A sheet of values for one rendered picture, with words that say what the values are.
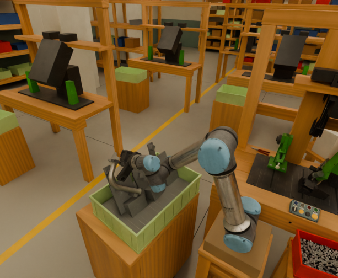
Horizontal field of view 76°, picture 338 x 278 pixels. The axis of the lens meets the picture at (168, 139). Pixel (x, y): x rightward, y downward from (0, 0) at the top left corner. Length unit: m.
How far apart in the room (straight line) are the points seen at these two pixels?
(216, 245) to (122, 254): 0.51
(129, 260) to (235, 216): 0.65
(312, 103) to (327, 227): 0.81
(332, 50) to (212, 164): 1.20
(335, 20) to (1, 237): 3.17
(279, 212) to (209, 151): 0.88
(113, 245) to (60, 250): 1.13
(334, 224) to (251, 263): 0.62
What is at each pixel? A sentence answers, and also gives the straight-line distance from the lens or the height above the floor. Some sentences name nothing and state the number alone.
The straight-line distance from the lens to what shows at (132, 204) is 1.39.
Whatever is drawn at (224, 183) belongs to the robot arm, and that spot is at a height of 1.38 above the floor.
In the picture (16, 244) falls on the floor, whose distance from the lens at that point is 2.68.
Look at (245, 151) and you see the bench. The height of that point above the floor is 0.88.
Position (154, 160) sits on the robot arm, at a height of 1.34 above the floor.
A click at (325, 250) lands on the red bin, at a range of 1.51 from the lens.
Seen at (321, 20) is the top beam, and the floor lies 1.89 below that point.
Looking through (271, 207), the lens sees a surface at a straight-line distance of 1.56.
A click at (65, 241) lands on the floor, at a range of 2.50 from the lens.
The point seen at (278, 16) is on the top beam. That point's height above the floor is 1.90.
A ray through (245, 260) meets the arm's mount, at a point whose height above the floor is 0.93.
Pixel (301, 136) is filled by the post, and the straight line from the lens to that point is 1.93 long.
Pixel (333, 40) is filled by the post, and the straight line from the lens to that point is 1.75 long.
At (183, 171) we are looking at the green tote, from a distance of 1.62.
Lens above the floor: 1.96
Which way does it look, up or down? 32 degrees down
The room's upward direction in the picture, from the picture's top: 2 degrees clockwise
